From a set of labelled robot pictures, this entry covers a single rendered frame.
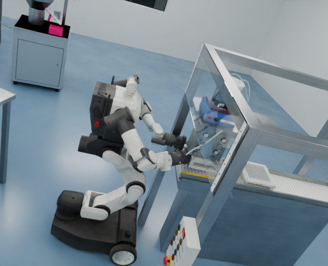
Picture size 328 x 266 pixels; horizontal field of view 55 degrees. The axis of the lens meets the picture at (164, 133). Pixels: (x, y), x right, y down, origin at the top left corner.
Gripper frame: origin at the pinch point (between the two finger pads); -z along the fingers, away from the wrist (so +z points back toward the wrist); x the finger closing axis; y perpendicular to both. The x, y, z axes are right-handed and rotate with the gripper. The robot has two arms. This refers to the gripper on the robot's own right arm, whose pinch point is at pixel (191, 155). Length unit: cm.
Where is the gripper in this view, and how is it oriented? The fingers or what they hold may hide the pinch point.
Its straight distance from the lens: 215.8
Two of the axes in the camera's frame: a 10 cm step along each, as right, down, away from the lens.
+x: -2.7, 8.2, 5.0
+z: -7.9, 1.1, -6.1
